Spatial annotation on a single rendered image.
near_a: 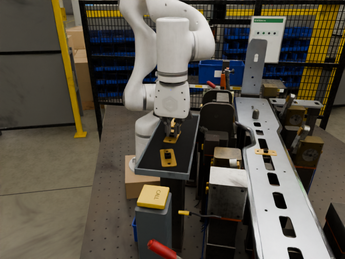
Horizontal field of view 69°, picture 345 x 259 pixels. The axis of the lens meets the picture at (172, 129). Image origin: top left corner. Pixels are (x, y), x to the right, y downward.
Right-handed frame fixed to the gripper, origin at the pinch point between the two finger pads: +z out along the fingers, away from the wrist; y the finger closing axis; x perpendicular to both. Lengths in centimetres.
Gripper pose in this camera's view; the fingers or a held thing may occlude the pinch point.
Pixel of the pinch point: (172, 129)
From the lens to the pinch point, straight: 77.4
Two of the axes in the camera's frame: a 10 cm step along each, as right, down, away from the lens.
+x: 2.5, -4.4, 8.6
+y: 9.7, 1.1, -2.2
